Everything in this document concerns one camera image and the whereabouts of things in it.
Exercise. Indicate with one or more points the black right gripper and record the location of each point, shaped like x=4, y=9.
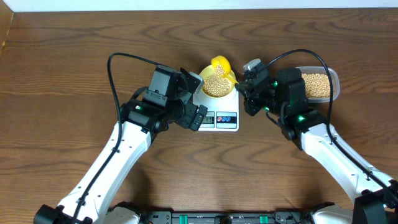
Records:
x=247, y=89

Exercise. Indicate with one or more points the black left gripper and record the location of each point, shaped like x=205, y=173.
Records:
x=186, y=120

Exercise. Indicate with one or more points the yellow plastic measuring scoop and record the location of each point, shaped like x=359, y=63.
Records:
x=222, y=67

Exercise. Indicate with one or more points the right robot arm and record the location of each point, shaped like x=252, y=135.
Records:
x=373, y=193

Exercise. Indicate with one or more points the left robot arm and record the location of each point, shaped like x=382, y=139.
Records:
x=149, y=112

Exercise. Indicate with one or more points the white digital kitchen scale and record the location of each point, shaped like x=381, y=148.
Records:
x=223, y=112

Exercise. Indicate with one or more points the soybeans in bowl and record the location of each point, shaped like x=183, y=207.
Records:
x=216, y=86

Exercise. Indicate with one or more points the pale yellow bowl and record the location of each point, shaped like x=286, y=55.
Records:
x=209, y=70

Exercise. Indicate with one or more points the soybeans in container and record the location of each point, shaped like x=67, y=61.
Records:
x=317, y=85

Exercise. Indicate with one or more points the clear plastic container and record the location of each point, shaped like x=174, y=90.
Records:
x=334, y=85

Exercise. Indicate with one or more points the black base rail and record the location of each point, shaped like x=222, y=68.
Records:
x=224, y=217

